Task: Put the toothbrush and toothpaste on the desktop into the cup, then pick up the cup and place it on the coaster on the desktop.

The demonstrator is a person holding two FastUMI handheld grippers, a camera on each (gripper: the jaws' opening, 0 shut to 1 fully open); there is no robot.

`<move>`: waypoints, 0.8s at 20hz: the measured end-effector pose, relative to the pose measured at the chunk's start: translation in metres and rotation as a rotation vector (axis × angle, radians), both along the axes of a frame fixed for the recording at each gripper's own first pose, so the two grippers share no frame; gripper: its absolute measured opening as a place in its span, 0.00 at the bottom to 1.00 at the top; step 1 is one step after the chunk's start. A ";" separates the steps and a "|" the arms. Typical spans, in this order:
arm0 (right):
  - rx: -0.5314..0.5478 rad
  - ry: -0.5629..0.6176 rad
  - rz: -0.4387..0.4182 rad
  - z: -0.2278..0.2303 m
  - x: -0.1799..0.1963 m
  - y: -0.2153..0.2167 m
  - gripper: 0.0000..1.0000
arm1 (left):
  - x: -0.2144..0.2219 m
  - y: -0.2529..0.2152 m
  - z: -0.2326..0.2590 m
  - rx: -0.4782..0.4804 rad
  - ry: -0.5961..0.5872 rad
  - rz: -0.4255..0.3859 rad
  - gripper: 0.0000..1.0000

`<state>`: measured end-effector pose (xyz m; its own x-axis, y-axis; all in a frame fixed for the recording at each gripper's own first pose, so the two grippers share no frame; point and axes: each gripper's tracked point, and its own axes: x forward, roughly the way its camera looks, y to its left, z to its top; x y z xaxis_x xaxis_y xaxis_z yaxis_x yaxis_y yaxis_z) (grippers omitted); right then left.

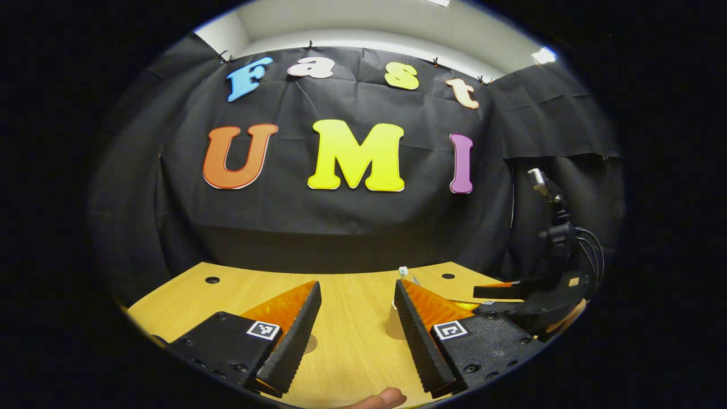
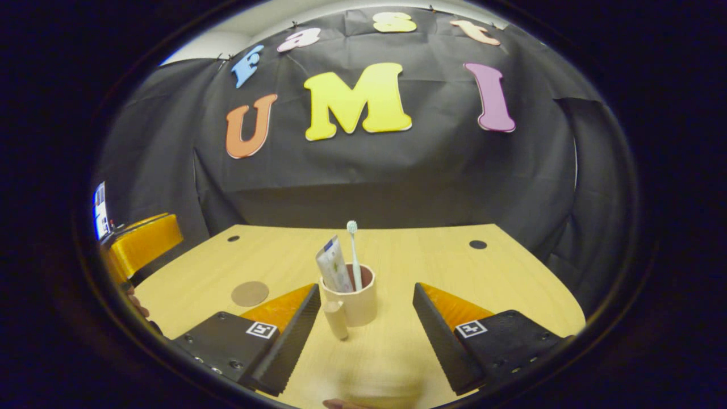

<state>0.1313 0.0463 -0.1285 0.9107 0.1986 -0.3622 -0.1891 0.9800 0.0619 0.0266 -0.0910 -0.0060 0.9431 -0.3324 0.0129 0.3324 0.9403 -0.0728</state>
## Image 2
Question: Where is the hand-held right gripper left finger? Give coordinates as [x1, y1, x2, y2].
[170, 282, 322, 398]

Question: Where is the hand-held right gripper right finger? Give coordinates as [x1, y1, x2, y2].
[412, 282, 564, 397]

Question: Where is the round brown coaster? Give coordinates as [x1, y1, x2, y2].
[231, 281, 270, 308]

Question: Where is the beige cup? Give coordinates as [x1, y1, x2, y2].
[319, 263, 379, 341]

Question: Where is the white toothpaste tube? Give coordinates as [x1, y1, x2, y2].
[315, 235, 354, 294]

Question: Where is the white toothbrush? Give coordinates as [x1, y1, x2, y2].
[346, 220, 364, 292]

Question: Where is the wooden desktop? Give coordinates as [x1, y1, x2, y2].
[133, 223, 586, 409]

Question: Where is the computer monitor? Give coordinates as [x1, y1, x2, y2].
[93, 182, 112, 240]

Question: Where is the black backdrop cloth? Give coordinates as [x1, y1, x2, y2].
[91, 6, 642, 319]

